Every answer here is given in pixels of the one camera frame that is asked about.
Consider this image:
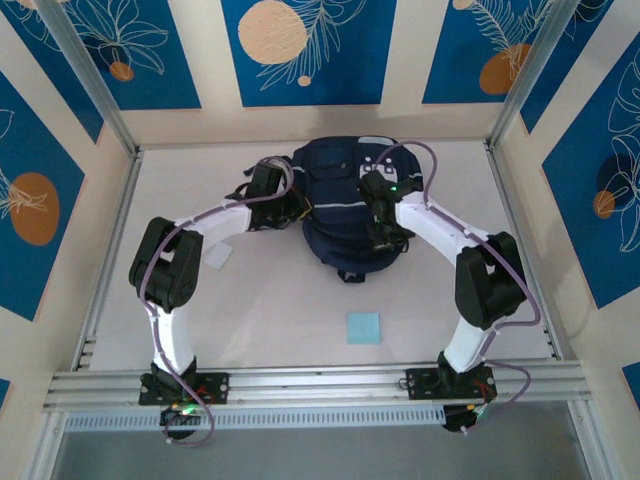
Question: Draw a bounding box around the aluminium table side rail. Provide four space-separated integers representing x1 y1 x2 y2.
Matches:
484 142 564 361
72 149 144 371

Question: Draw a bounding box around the navy blue backpack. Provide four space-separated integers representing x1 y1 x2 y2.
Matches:
224 134 424 285

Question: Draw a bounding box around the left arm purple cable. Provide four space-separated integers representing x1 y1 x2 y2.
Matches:
139 155 296 447

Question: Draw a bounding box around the small white card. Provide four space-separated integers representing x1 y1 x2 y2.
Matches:
204 243 234 271

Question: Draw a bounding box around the grey slotted cable duct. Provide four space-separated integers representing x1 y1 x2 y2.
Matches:
63 405 447 432

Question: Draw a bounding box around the aluminium frame post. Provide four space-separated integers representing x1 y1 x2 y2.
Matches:
37 0 139 154
487 0 586 151

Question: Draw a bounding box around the black base electronics box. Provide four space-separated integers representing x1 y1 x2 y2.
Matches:
159 404 201 441
442 404 494 435

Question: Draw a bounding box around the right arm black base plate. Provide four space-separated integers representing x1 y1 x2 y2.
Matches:
405 367 497 401

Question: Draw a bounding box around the aluminium cross rail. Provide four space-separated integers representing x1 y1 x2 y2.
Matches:
42 359 594 414

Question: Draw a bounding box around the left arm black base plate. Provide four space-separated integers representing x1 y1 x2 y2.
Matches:
138 372 231 407

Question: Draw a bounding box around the light blue sticky note pad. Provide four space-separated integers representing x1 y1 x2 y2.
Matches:
346 312 382 346

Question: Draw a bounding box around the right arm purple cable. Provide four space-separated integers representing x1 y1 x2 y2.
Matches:
372 140 542 436

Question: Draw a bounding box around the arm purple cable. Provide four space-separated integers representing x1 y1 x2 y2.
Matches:
372 140 542 436
139 155 296 447

